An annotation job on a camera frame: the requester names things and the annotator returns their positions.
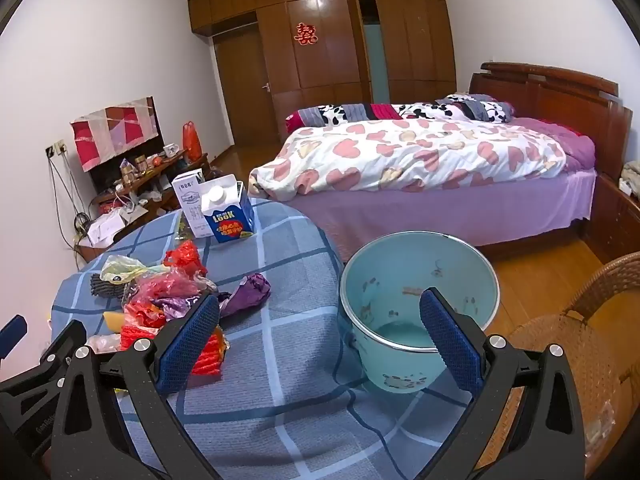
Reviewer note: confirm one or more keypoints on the red paper decoration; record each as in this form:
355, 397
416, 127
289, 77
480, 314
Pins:
305, 34

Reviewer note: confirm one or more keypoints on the blue plaid tablecloth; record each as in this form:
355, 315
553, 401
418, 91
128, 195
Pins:
280, 360

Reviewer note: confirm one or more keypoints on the yellow sponge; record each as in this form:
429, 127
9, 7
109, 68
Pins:
112, 321

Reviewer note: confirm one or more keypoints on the white milk carton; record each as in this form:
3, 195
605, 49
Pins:
190, 205

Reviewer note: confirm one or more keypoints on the purple wrapper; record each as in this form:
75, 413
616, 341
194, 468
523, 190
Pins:
250, 292

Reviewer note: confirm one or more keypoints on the wooden bed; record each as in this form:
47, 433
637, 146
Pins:
560, 100

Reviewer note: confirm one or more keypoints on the pink red plastic bag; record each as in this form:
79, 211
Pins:
160, 295

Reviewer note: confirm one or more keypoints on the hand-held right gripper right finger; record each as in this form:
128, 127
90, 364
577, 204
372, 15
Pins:
450, 340

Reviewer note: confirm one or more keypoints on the orange plastic bag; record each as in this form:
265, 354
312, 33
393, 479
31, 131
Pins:
192, 142

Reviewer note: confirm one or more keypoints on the wooden nightstand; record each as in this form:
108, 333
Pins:
615, 220

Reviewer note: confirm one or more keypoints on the white mug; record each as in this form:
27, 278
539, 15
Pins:
171, 150

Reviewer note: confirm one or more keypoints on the wooden television stand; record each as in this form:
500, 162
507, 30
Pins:
150, 180

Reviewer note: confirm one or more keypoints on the red foam net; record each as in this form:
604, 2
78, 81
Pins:
207, 357

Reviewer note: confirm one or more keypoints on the black television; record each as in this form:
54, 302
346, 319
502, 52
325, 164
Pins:
107, 177

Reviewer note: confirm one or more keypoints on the wooden wardrobe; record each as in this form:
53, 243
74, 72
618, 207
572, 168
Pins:
330, 75

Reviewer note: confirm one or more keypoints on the brown wicker chair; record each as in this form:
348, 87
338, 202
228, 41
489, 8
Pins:
590, 330

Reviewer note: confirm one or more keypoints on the wooden door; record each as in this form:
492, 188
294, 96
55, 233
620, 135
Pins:
245, 90

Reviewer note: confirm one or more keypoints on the heart print duvet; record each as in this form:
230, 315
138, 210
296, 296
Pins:
400, 155

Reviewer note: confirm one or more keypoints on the purple bed sheet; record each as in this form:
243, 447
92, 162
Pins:
425, 215

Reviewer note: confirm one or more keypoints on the wall power socket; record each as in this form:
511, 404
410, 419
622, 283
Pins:
56, 148

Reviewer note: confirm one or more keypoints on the blue milk carton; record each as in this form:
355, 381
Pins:
227, 220

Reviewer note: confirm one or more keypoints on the clear plastic bag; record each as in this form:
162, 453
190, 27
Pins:
600, 425

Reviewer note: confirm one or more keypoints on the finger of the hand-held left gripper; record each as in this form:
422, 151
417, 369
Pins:
55, 355
12, 330

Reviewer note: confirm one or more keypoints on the striped cow print blanket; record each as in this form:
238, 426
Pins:
360, 112

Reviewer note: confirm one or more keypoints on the beige clothes pile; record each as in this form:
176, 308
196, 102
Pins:
631, 175

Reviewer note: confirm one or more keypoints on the light blue metal bin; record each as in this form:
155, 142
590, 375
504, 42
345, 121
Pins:
380, 305

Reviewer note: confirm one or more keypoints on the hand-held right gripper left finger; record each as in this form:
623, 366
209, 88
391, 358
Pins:
192, 340

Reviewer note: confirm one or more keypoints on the white paper sheet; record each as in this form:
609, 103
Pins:
105, 230

